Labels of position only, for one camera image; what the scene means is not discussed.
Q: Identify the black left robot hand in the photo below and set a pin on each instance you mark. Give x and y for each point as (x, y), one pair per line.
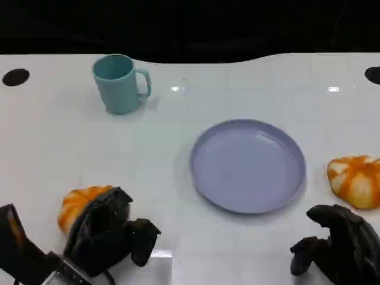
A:
(101, 237)

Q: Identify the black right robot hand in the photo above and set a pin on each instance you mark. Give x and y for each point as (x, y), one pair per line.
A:
(353, 252)

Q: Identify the black table grommet hole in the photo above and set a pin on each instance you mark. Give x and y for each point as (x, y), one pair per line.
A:
(15, 77)
(373, 73)

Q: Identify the lilac plate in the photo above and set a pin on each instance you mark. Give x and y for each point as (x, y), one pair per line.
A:
(246, 169)

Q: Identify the pale green mug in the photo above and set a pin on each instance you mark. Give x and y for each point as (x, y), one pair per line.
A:
(118, 92)

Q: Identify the orange and white bread roll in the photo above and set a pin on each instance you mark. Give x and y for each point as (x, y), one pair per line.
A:
(356, 181)
(74, 205)

